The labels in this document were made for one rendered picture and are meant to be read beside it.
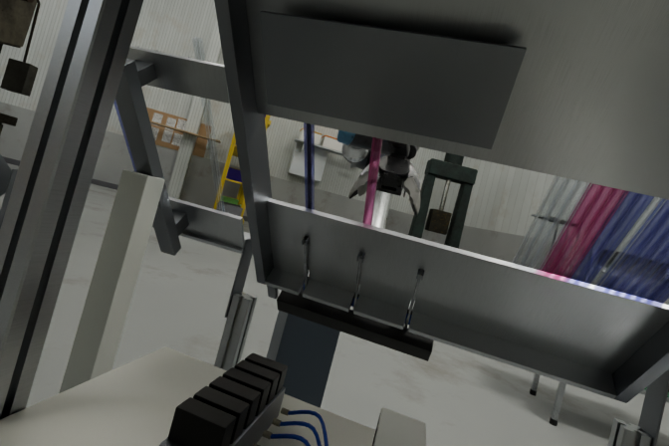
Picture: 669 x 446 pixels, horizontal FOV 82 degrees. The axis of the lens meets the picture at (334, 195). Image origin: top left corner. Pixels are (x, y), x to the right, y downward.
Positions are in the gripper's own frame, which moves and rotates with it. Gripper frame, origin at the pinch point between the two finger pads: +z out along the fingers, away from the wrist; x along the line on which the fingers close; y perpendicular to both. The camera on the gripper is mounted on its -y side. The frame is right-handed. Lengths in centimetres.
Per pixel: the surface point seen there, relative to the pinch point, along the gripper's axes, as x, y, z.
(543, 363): -35.5, 6.6, 20.2
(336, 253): 4.8, -2.8, 15.3
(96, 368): 45, 11, 48
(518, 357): -31.2, 6.5, 20.6
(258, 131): 19.0, -25.5, 9.5
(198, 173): 554, 658, -403
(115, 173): 715, 615, -316
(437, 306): -15.6, 3.5, 16.9
